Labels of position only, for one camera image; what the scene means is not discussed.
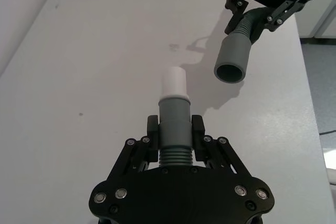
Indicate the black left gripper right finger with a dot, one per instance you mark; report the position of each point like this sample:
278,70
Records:
197,140

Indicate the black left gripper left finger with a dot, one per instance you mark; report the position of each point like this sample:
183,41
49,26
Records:
152,140

